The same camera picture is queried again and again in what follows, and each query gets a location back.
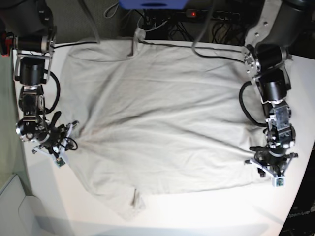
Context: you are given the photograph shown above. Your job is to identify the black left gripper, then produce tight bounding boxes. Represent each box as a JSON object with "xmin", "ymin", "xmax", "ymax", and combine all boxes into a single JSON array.
[{"xmin": 250, "ymin": 146, "xmax": 295, "ymax": 167}]

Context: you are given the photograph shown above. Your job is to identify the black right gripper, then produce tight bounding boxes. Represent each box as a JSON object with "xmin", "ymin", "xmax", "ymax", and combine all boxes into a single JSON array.
[{"xmin": 16, "ymin": 119, "xmax": 66, "ymax": 150}]

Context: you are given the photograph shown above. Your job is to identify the beige t-shirt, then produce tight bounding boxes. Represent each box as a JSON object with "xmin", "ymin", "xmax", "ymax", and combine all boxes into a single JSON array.
[{"xmin": 59, "ymin": 29, "xmax": 265, "ymax": 220}]

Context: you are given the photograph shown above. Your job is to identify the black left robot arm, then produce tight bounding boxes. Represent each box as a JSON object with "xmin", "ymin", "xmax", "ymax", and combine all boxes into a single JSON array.
[{"xmin": 243, "ymin": 0, "xmax": 315, "ymax": 168}]

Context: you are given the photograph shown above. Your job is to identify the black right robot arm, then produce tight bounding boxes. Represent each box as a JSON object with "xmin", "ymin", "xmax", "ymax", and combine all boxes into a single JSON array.
[{"xmin": 0, "ymin": 0, "xmax": 67, "ymax": 154}]

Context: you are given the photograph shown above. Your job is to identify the red black tool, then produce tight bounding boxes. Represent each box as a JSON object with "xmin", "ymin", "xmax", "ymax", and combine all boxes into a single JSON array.
[{"xmin": 0, "ymin": 31, "xmax": 14, "ymax": 57}]

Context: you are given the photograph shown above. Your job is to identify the black power strip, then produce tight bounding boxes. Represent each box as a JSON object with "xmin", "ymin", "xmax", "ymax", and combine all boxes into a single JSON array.
[{"xmin": 186, "ymin": 9, "xmax": 241, "ymax": 21}]

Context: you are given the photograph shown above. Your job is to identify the blue box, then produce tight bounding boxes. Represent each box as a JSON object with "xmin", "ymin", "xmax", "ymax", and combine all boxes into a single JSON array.
[{"xmin": 119, "ymin": 0, "xmax": 188, "ymax": 9}]

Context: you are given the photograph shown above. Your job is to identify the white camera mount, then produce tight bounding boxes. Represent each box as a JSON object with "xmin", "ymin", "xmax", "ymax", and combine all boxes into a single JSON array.
[{"xmin": 245, "ymin": 151, "xmax": 298, "ymax": 187}]

